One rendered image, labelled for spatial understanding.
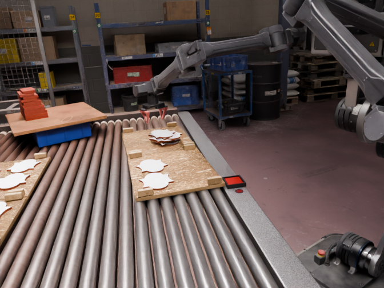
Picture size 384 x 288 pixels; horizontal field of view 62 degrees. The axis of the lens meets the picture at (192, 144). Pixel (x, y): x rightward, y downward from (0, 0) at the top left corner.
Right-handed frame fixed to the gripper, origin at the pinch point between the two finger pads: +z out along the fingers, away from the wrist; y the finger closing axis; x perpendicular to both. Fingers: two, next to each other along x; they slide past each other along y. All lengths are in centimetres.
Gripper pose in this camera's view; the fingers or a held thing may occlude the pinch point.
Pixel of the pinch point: (154, 120)
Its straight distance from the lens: 175.0
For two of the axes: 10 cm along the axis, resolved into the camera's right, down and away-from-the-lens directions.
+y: -7.5, 2.7, -6.0
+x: 6.6, 2.5, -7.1
